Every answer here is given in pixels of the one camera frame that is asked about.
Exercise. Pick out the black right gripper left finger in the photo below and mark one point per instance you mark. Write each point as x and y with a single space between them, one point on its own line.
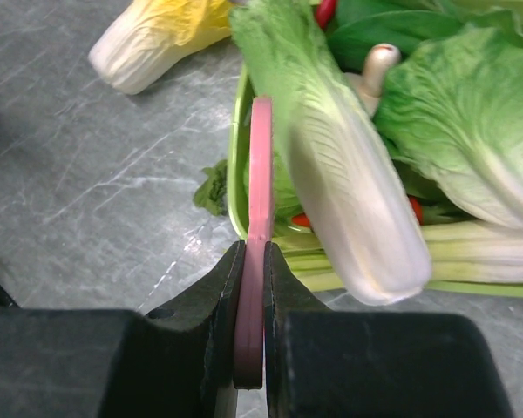
175 361

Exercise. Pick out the red chili pepper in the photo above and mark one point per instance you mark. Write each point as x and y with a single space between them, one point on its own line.
324 12

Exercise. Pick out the yellow napa cabbage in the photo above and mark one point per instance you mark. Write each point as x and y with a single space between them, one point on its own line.
150 37

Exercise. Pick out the large green napa cabbage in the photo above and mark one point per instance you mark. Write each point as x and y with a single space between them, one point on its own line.
339 166

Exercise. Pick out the beige toy mushroom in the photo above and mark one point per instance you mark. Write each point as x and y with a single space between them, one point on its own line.
369 84

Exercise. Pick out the green paper scrap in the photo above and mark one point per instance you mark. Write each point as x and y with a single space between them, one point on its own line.
212 192

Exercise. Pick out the green bok choy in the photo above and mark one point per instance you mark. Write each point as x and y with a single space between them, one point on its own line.
453 108

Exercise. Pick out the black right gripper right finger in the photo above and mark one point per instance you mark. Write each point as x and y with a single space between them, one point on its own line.
326 363

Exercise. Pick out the green plastic basket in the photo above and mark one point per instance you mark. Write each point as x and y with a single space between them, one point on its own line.
435 211

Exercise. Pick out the green celery stalks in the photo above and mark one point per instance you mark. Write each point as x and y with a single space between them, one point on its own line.
467 257

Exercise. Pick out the pink hand brush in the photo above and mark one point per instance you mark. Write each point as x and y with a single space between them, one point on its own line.
248 332

